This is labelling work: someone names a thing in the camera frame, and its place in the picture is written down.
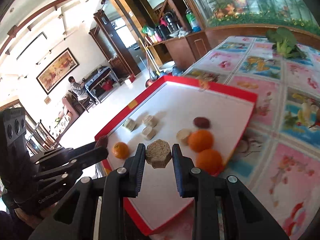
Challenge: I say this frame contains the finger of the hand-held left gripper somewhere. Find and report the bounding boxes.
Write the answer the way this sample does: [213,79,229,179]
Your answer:
[32,140,108,167]
[34,163,83,188]

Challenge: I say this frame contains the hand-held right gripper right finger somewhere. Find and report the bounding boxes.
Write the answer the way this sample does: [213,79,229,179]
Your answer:
[171,143,291,240]

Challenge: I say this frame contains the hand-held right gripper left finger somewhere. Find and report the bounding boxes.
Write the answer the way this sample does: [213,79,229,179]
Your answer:
[28,143,147,240]

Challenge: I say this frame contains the dark red jujube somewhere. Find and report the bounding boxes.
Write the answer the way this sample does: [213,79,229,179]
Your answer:
[193,116,210,129]
[96,135,109,147]

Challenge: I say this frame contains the hexagonal beige cake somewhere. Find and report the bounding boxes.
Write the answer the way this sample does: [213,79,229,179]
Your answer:
[145,139,173,169]

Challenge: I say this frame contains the small orange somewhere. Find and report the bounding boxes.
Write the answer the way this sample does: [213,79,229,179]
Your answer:
[112,142,130,159]

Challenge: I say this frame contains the large orange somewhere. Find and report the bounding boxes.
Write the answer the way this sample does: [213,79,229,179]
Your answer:
[195,149,223,175]
[188,129,214,153]

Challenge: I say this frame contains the round beige cake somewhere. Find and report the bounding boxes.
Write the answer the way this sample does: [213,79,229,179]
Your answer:
[176,129,193,146]

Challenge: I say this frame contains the small square beige cake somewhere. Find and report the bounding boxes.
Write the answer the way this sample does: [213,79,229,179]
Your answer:
[122,118,139,132]
[141,126,156,140]
[142,114,159,127]

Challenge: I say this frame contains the red box with white inside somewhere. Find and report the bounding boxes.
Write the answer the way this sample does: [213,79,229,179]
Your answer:
[94,74,258,236]

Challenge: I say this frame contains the person's left hand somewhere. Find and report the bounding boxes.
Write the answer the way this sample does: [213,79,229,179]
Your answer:
[11,202,58,233]

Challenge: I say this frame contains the dark side table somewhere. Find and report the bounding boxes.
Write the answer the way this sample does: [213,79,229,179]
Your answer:
[84,66,121,103]

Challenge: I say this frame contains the mop sticks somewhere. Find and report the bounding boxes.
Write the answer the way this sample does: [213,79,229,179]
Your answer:
[139,38,160,79]

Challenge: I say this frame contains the black kettle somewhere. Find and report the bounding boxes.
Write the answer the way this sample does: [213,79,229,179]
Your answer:
[155,24,171,41]

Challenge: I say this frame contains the green snack bag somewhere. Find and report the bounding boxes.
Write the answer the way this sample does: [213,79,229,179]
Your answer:
[141,25,154,37]

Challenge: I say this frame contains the black thermos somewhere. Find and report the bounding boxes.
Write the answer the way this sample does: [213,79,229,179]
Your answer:
[163,11,182,33]

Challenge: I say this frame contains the green plastic bottle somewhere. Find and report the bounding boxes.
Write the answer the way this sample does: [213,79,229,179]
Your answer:
[185,8,202,33]

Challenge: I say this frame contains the green leafy vegetable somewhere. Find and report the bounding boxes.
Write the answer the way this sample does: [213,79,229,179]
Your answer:
[265,27,305,59]

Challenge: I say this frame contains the glass panel with flowers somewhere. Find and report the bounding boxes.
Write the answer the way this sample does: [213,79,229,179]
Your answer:
[185,0,320,29]

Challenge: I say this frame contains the framed wall painting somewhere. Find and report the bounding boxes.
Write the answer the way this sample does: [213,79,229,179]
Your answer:
[36,47,80,95]

